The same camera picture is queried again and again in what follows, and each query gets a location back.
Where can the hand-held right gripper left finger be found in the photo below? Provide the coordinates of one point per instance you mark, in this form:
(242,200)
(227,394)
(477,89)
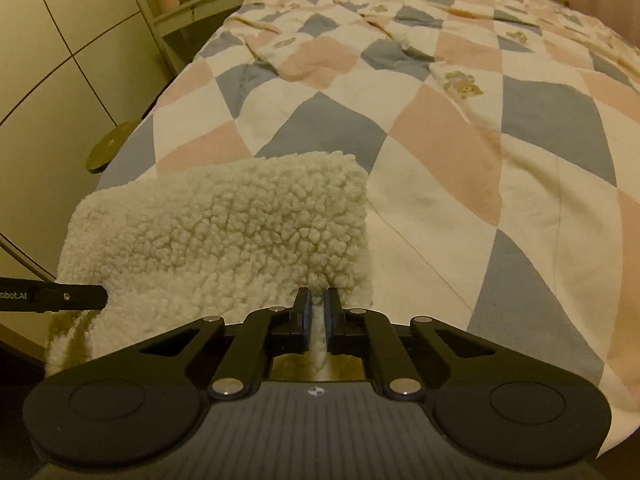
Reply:
(302,312)

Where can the wooden desk shelf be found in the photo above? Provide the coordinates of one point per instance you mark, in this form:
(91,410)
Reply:
(200,5)

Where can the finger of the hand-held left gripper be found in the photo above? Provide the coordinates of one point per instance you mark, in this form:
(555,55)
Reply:
(75,295)

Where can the checkered bear print blanket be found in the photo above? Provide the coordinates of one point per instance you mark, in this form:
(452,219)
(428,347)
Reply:
(450,160)

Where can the white fleece jacket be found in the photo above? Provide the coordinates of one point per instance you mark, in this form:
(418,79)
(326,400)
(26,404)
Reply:
(225,230)

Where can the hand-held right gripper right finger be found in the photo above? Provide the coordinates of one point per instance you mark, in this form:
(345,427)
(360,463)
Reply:
(332,312)

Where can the round olive stool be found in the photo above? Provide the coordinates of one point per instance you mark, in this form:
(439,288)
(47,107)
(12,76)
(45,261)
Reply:
(111,146)

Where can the pink cup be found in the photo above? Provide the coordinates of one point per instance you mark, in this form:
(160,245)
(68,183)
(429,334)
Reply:
(168,0)

